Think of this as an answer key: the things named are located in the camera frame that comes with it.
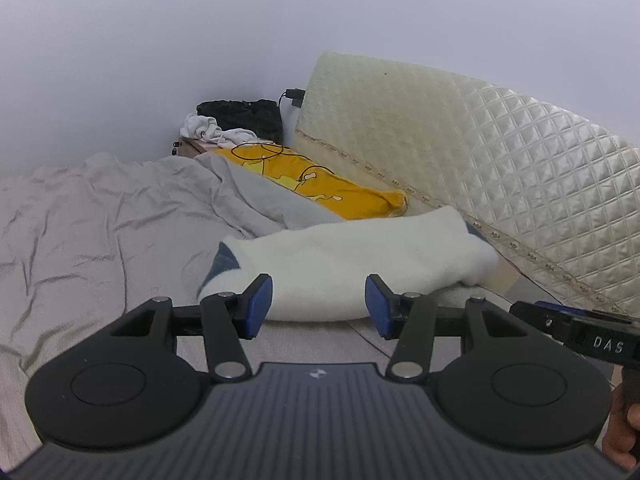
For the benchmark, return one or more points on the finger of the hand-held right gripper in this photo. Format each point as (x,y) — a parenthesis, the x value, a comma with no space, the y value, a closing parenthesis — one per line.
(542,317)

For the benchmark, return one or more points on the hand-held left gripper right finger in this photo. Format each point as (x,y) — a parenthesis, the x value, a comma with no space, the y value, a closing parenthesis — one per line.
(380,305)

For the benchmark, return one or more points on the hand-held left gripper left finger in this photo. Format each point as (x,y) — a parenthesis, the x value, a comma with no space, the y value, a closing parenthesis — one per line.
(260,305)

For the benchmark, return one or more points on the cream blue striped sweater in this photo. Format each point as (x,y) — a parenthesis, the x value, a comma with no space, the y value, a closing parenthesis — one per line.
(350,260)

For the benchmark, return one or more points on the person's right hand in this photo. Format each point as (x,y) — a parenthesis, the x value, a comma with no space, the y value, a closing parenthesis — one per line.
(625,435)

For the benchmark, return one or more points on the yellow pillow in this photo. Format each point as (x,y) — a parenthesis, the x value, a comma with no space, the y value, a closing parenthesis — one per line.
(340,195)

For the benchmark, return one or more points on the wooden bedside table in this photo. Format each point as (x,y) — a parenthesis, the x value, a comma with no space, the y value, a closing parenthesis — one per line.
(192,147)

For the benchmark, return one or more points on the grey duvet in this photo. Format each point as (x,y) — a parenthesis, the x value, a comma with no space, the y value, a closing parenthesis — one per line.
(100,235)

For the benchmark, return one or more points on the cream quilted headboard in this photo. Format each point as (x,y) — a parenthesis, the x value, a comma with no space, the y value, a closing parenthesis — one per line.
(450,135)

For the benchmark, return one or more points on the white cloth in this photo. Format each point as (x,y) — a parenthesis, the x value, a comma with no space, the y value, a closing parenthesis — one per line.
(205,127)

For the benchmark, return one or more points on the black wall charger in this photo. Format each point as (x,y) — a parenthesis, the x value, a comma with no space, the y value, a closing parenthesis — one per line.
(295,97)

